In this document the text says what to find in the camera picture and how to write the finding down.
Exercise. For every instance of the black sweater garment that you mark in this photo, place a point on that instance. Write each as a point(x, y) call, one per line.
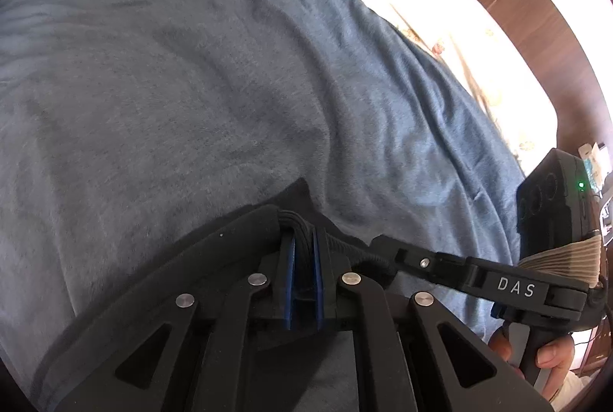
point(230, 239)

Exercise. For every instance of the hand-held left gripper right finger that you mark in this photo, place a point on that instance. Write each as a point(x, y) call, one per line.
point(319, 287)

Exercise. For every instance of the person's right hand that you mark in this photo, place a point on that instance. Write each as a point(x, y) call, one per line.
point(554, 357)

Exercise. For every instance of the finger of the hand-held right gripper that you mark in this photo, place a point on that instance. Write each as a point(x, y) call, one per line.
point(421, 264)

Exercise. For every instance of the tissue box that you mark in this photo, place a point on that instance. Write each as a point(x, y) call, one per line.
point(590, 160)

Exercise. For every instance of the blue-grey bed sheet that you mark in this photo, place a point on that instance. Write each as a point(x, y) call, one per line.
point(191, 81)

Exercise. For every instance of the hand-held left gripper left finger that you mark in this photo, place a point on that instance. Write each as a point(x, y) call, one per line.
point(288, 287)

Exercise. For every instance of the white device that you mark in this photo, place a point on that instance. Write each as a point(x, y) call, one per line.
point(606, 215)

